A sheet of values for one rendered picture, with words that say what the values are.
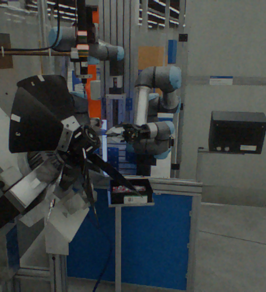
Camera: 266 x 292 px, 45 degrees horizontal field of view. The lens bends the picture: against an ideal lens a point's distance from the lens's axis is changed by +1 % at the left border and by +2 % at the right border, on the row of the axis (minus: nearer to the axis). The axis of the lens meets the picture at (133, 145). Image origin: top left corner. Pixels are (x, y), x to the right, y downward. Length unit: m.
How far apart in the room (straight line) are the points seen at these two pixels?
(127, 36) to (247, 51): 1.26
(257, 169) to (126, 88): 1.68
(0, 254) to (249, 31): 2.59
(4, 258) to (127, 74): 1.43
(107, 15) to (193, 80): 1.16
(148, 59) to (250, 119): 7.89
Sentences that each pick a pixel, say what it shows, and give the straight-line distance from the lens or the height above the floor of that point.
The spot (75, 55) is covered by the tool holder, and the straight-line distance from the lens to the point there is 1.34.
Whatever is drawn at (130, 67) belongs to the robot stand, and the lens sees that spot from 2.31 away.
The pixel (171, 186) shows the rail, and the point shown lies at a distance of 1.80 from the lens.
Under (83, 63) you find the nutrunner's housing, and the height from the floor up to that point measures 1.50.
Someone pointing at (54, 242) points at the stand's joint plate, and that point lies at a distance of 1.46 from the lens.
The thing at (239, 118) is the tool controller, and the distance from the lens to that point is 1.67.
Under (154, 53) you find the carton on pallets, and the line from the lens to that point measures 9.40.
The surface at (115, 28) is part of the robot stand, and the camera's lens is 2.31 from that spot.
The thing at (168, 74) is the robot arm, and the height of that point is 1.43.
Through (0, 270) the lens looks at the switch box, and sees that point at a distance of 1.53.
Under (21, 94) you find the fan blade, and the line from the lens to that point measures 1.13.
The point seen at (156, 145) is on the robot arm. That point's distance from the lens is 1.61.
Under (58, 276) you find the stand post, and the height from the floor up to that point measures 0.59.
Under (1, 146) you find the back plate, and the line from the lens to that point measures 1.36.
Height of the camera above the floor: 1.57
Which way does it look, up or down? 17 degrees down
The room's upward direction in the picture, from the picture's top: 1 degrees clockwise
